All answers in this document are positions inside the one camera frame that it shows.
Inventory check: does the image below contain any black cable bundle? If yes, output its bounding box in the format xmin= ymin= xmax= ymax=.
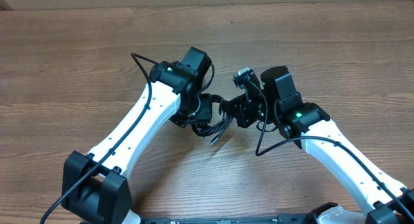
xmin=190 ymin=93 xmax=234 ymax=146

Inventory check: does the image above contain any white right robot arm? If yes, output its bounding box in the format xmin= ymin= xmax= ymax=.
xmin=220 ymin=66 xmax=413 ymax=223

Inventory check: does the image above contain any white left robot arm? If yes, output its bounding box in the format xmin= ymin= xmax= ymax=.
xmin=58 ymin=47 xmax=213 ymax=223

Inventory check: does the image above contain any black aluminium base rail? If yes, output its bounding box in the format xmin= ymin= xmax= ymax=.
xmin=141 ymin=214 xmax=306 ymax=224

